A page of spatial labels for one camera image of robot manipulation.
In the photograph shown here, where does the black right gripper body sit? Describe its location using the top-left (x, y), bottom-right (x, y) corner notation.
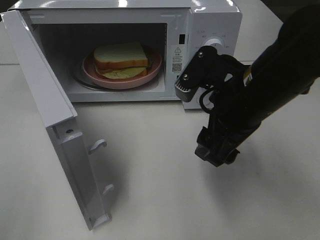
top-left (201, 54), bottom-right (260, 147)

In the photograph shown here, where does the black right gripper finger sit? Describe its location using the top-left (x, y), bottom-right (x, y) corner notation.
top-left (194, 127), bottom-right (240, 167)
top-left (174, 45), bottom-right (218, 103)

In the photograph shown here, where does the pink round plate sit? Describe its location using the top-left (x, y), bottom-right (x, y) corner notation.
top-left (81, 45), bottom-right (162, 90)

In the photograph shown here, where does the toast sandwich with filling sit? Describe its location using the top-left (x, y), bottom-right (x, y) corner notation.
top-left (93, 42), bottom-right (149, 80)

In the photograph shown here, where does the white microwave door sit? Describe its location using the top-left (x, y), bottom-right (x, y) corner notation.
top-left (1, 10), bottom-right (114, 230)

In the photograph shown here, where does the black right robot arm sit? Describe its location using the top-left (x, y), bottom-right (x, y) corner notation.
top-left (175, 4), bottom-right (320, 167)

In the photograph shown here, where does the lower white timer knob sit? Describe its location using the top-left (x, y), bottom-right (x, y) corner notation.
top-left (198, 96), bottom-right (208, 109)

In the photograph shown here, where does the white warning label sticker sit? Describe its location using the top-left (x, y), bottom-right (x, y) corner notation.
top-left (169, 44), bottom-right (185, 73)

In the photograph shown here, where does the upper white power knob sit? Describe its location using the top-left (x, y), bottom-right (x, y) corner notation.
top-left (203, 36), bottom-right (225, 50)

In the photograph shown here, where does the white microwave oven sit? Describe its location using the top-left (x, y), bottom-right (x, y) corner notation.
top-left (6, 0), bottom-right (242, 103)

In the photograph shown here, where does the glass microwave turntable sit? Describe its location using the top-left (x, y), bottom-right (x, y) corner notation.
top-left (73, 68), bottom-right (165, 92)

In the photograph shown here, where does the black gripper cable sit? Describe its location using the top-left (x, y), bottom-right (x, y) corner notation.
top-left (199, 72), bottom-right (233, 112)

